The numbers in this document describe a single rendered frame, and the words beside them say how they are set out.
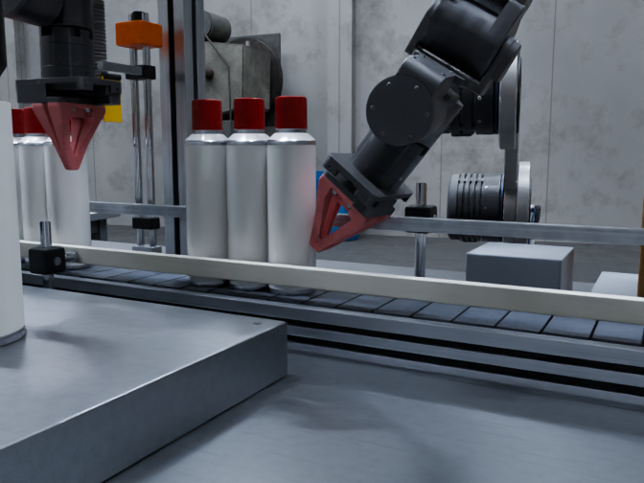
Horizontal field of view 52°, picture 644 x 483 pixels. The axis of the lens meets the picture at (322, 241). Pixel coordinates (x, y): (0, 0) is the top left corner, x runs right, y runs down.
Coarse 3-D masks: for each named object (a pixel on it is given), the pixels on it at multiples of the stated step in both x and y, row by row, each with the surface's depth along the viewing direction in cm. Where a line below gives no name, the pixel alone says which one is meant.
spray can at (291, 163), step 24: (288, 96) 67; (288, 120) 67; (288, 144) 66; (312, 144) 68; (288, 168) 67; (312, 168) 68; (288, 192) 67; (312, 192) 68; (288, 216) 67; (312, 216) 69; (288, 240) 68; (288, 264) 68; (312, 264) 70; (288, 288) 69
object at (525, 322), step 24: (24, 264) 87; (192, 288) 72; (216, 288) 72; (384, 312) 62; (408, 312) 61; (432, 312) 61; (456, 312) 61; (480, 312) 61; (504, 312) 61; (528, 312) 61; (576, 336) 54; (600, 336) 54; (624, 336) 54
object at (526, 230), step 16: (96, 208) 87; (112, 208) 86; (128, 208) 85; (144, 208) 84; (160, 208) 82; (176, 208) 81; (336, 224) 71; (384, 224) 68; (400, 224) 68; (416, 224) 67; (432, 224) 66; (448, 224) 65; (464, 224) 65; (480, 224) 64; (496, 224) 63; (512, 224) 62; (528, 224) 62; (544, 224) 61; (560, 224) 61; (560, 240) 61; (576, 240) 60; (592, 240) 59; (608, 240) 59; (624, 240) 58; (640, 240) 57
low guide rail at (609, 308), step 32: (96, 256) 78; (128, 256) 76; (160, 256) 73; (192, 256) 72; (320, 288) 64; (352, 288) 63; (384, 288) 61; (416, 288) 60; (448, 288) 58; (480, 288) 57; (512, 288) 56; (544, 288) 55; (608, 320) 52; (640, 320) 51
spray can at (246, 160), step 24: (240, 120) 70; (240, 144) 69; (264, 144) 70; (240, 168) 69; (264, 168) 70; (240, 192) 70; (264, 192) 70; (240, 216) 70; (264, 216) 71; (240, 240) 70; (264, 240) 71; (240, 288) 71; (264, 288) 72
